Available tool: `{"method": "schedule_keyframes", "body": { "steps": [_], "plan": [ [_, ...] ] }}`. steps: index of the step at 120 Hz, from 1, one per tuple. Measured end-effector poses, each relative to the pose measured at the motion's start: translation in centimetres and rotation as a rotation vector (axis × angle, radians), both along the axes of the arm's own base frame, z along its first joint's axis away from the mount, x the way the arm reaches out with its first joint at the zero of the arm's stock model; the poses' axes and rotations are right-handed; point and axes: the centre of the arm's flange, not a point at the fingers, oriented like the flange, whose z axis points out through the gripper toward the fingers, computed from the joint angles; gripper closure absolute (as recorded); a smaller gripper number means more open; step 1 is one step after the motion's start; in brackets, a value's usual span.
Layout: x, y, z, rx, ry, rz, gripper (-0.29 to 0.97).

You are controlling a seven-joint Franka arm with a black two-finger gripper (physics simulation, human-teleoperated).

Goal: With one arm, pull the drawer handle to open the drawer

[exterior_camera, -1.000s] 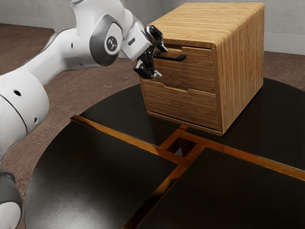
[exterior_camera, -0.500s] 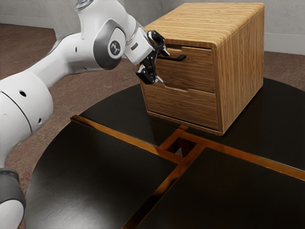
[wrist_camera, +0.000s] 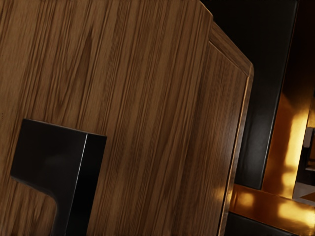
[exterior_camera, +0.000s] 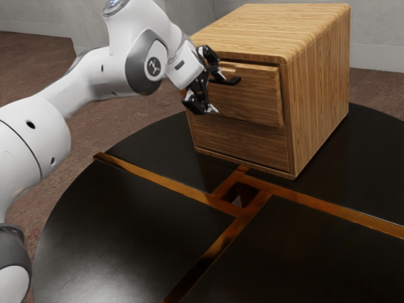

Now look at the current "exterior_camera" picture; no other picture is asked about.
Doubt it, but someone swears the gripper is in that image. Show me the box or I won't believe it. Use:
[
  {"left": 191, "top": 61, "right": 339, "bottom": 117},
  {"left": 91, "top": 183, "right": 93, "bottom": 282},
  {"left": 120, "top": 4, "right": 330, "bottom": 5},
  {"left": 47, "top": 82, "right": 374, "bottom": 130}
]
[{"left": 181, "top": 45, "right": 227, "bottom": 117}]

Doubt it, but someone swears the wooden drawer with black handle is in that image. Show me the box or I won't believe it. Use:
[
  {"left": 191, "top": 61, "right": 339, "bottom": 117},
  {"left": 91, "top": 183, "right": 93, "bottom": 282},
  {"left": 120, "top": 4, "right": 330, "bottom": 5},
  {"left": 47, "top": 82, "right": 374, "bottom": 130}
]
[{"left": 206, "top": 60, "right": 285, "bottom": 128}]

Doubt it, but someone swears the wooden drawer cabinet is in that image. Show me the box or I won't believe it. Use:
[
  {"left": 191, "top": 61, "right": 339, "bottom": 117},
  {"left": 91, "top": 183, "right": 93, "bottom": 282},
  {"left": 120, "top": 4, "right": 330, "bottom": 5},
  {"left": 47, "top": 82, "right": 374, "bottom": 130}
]
[{"left": 185, "top": 3, "right": 352, "bottom": 181}]

